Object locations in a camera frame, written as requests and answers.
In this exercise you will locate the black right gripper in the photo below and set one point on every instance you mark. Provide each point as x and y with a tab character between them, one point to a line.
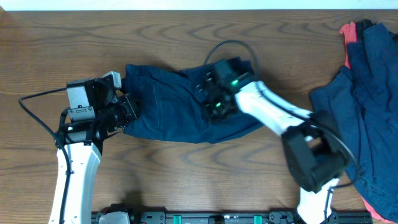
208	115

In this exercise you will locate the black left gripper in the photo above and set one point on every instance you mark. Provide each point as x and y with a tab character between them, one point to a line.
125	102

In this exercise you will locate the navy blue shorts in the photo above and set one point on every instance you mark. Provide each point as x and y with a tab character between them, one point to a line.
170	107

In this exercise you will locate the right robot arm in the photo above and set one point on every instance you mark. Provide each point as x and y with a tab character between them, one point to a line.
315	153

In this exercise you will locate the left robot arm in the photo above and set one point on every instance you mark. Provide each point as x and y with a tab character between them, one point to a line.
95	113

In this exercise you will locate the navy blue clothes pile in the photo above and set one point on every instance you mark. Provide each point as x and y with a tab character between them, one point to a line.
363	101

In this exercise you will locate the red garment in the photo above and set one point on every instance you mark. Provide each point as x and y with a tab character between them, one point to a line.
348	31

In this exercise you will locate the black garment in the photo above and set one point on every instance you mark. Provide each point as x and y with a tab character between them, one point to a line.
361	26

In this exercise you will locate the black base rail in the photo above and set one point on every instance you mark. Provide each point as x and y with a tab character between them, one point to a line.
120	213

